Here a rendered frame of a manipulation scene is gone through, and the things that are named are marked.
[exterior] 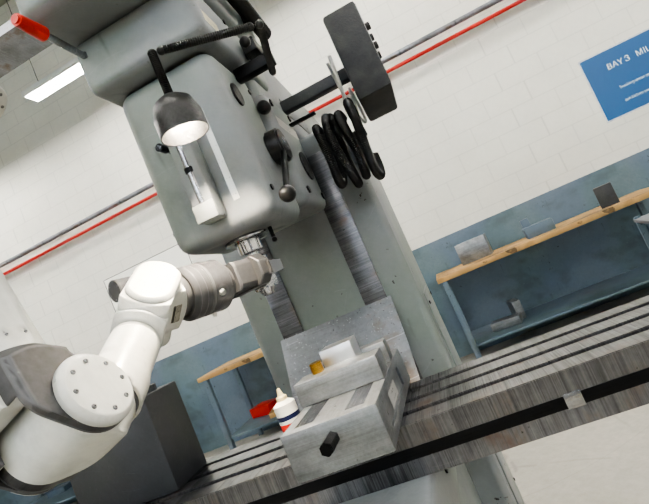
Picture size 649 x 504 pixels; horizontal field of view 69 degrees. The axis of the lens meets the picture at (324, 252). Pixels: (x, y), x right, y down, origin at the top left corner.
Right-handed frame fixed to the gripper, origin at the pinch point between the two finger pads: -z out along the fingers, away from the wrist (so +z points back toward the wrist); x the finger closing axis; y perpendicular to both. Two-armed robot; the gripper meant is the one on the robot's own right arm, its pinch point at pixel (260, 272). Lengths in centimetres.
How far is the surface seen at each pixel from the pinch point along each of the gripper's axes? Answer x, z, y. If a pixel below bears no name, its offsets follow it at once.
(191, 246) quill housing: 2.6, 10.7, -8.1
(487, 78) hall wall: 44, -441, -131
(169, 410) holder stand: 28.1, 10.7, 17.9
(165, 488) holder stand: 27.6, 17.2, 30.5
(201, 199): -5.6, 11.8, -13.4
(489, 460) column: -4, -44, 61
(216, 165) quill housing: -6.9, 7.0, -18.8
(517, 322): 89, -356, 94
